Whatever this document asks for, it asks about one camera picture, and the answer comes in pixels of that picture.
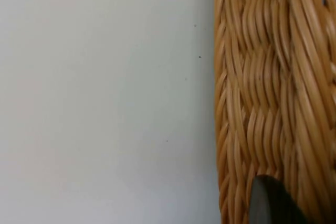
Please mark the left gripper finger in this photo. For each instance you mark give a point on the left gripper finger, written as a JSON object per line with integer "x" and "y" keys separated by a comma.
{"x": 270, "y": 203}

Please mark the brown wicker basket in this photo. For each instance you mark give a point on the brown wicker basket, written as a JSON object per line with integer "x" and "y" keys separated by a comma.
{"x": 275, "y": 77}

